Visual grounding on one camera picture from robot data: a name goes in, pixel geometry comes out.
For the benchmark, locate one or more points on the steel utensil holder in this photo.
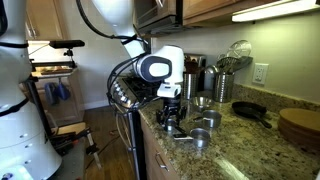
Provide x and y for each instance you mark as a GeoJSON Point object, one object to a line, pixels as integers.
{"type": "Point", "coordinates": [223, 85]}
{"type": "Point", "coordinates": [189, 85]}

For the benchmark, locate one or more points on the wooden spoons bunch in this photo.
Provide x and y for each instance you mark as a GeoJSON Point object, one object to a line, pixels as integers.
{"type": "Point", "coordinates": [192, 65]}

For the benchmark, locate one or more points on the small steel measuring cup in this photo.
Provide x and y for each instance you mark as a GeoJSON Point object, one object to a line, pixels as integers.
{"type": "Point", "coordinates": [172, 128]}

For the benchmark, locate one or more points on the wooden upper cabinet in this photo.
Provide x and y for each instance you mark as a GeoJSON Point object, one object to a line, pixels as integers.
{"type": "Point", "coordinates": [44, 20]}

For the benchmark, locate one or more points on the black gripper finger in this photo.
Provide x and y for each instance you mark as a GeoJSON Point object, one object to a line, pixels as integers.
{"type": "Point", "coordinates": [164, 124]}
{"type": "Point", "coordinates": [179, 122]}

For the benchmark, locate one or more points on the under-cabinet light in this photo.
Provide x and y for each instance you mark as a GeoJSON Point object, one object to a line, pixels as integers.
{"type": "Point", "coordinates": [275, 9]}

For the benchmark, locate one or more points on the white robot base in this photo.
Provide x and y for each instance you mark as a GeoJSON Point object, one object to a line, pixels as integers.
{"type": "Point", "coordinates": [25, 153]}

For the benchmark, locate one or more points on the round wooden board stack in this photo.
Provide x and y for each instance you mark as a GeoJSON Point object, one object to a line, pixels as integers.
{"type": "Point", "coordinates": [300, 126]}

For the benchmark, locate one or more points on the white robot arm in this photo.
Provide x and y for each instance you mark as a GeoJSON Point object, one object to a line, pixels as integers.
{"type": "Point", "coordinates": [165, 65]}

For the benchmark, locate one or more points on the large steel measuring cup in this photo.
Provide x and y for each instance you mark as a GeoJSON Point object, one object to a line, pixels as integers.
{"type": "Point", "coordinates": [209, 119]}

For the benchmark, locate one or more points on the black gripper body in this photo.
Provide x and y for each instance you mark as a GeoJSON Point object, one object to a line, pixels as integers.
{"type": "Point", "coordinates": [171, 107]}

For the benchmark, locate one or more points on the drawer handle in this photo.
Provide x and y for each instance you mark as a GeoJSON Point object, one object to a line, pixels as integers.
{"type": "Point", "coordinates": [161, 162]}

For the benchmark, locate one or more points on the steel utensil holder left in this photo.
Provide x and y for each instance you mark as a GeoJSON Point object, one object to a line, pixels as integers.
{"type": "Point", "coordinates": [189, 85]}

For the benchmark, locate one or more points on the white wall outlet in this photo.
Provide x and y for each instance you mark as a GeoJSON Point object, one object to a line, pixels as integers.
{"type": "Point", "coordinates": [260, 73]}

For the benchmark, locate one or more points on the stainless gas stove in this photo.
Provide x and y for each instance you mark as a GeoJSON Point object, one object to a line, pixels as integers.
{"type": "Point", "coordinates": [128, 94]}

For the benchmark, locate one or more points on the steel mixing bowl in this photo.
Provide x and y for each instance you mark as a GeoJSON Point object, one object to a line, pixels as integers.
{"type": "Point", "coordinates": [201, 103]}

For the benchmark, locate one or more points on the medium steel measuring cup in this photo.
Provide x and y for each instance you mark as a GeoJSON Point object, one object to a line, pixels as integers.
{"type": "Point", "coordinates": [199, 137]}

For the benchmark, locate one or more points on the wire strainers and ladles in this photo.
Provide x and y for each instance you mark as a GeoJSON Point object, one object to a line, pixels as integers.
{"type": "Point", "coordinates": [236, 58]}

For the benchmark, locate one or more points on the microwave over stove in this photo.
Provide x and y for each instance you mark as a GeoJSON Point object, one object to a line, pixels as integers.
{"type": "Point", "coordinates": [158, 16]}

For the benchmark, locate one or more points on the black camera on stand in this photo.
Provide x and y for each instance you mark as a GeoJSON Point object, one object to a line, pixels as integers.
{"type": "Point", "coordinates": [69, 44]}

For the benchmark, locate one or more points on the steel utensil holder right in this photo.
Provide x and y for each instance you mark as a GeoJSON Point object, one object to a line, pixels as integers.
{"type": "Point", "coordinates": [223, 85]}

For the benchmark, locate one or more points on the black cast iron skillet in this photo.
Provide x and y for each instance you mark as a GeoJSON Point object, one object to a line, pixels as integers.
{"type": "Point", "coordinates": [251, 110]}

